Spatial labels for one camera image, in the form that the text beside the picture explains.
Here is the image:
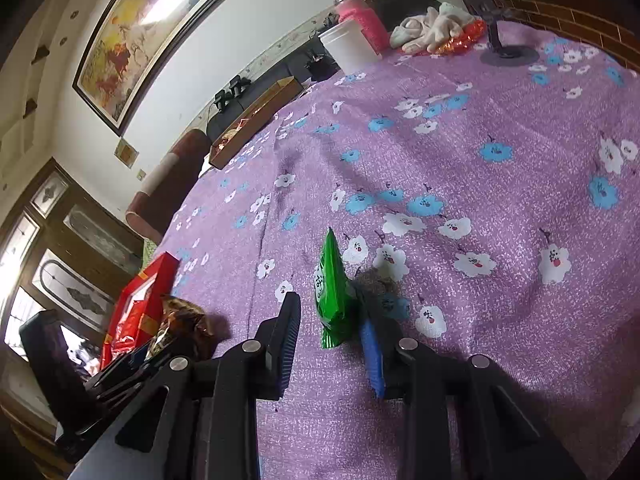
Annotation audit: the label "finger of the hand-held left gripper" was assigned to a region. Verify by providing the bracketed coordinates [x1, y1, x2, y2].
[82, 342, 171, 403]

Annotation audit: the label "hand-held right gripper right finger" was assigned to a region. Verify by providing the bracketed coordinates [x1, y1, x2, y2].
[350, 280, 586, 480]

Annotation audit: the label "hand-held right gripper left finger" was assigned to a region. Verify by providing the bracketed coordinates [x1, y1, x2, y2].
[115, 291, 302, 480]

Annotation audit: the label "red gift box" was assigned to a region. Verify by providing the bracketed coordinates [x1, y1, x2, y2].
[100, 252, 181, 371]

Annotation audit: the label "gold brown snack packet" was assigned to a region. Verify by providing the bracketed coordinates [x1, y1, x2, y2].
[147, 296, 216, 361]

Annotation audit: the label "green snack packet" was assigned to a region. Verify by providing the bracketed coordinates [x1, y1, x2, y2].
[314, 227, 361, 350]

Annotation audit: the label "wooden glass panel door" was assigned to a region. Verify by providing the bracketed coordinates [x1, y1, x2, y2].
[0, 157, 146, 411]

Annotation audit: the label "brown armchair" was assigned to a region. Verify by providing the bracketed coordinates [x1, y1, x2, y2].
[125, 129, 208, 246]

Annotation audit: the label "purple floral tablecloth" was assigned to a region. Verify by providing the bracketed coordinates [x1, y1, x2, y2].
[165, 20, 640, 480]

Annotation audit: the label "cardboard tray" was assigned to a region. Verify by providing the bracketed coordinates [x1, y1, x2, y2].
[209, 76, 305, 171]

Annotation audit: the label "black device on stand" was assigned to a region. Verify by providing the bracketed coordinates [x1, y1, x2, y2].
[214, 75, 253, 111]

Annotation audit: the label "black leather sofa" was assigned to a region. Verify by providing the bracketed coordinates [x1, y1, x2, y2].
[206, 35, 341, 146]

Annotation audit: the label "small black pouch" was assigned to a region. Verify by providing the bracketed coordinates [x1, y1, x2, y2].
[302, 52, 333, 83]

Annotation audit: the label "white plastic jar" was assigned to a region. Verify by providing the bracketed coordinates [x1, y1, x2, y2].
[318, 20, 381, 76]

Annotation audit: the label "shiny red wrapper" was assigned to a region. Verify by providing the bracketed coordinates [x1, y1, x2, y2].
[430, 17, 487, 56]

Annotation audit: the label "black phone stand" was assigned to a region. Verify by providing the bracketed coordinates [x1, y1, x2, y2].
[445, 0, 541, 67]

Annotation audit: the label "white gloves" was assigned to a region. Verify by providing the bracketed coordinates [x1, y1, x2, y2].
[389, 2, 478, 55]

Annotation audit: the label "pink sleeved bottle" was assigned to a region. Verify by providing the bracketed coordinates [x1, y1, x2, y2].
[329, 0, 391, 53]

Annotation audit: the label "black bag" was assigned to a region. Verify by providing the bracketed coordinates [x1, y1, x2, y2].
[370, 0, 443, 36]

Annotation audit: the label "small gold wall plaque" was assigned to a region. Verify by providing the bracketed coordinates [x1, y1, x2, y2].
[114, 140, 138, 168]

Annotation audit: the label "framed wall painting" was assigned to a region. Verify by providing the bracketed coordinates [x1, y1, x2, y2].
[72, 0, 249, 137]

